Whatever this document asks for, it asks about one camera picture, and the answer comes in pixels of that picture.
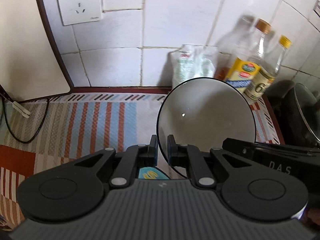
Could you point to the clear bottle with yellow cap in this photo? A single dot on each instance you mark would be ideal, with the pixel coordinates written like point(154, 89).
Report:
point(260, 87)

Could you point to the glass pot lid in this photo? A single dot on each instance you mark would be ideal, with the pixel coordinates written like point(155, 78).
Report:
point(307, 110)

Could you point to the white appliance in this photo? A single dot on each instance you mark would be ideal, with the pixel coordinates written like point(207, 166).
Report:
point(25, 55)

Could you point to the white wall socket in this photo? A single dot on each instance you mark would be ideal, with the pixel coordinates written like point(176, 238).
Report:
point(65, 12)

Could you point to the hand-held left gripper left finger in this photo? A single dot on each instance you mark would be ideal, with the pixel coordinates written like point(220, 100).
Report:
point(155, 153)

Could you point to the blue plate with egg print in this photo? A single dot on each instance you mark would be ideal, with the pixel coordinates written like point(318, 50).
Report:
point(150, 174)

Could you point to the clear bottle with amber oil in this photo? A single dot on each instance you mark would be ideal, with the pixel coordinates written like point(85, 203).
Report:
point(232, 45)

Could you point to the dark cooking pot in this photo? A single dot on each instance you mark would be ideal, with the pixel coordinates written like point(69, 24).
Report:
point(287, 115)

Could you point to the white ribbed bowl dark rim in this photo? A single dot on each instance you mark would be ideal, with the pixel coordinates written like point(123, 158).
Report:
point(207, 115)

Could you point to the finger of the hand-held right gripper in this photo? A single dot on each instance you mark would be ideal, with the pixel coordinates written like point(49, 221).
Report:
point(240, 147)

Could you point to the striped table cloth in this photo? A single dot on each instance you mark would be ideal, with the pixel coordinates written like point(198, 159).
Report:
point(87, 125)

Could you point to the white plastic seasoning bag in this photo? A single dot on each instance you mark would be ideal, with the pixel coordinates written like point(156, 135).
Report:
point(187, 67)

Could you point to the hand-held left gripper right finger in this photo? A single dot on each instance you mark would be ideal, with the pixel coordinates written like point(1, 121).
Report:
point(171, 151)

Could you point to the white plug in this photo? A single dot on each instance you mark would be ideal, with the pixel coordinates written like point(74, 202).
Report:
point(21, 108)

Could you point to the clear bottle with yellow label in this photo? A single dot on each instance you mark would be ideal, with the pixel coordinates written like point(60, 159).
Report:
point(242, 72)

